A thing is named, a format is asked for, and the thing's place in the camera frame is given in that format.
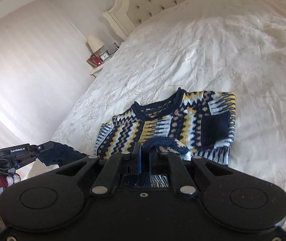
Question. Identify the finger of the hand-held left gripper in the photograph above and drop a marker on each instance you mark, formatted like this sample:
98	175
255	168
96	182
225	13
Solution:
46	146

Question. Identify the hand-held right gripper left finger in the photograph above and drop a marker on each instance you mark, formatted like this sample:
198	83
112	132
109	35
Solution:
137	159

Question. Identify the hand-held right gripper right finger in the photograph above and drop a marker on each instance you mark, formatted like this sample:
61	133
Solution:
153	164

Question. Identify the navy yellow patterned knit sweater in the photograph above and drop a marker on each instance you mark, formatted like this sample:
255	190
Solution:
163	125

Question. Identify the cream nightstand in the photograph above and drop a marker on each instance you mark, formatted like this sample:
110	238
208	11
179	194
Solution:
98	69

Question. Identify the red candle jar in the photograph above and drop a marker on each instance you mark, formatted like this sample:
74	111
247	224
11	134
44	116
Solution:
96	59

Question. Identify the small white alarm clock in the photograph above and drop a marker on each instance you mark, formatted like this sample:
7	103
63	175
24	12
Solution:
104	56

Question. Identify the cream table lamp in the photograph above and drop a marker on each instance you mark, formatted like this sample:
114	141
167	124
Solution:
94	42

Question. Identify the small white charger device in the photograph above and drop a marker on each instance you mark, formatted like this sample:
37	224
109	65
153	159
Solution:
116	45

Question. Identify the bed with white bedspread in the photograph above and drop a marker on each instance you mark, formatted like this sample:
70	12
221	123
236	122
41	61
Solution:
208	55

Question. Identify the cream tufted headboard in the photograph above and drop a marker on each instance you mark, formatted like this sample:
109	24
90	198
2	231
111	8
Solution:
153	2

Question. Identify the small wooden picture frame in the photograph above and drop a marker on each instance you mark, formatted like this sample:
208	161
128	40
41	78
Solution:
90	60

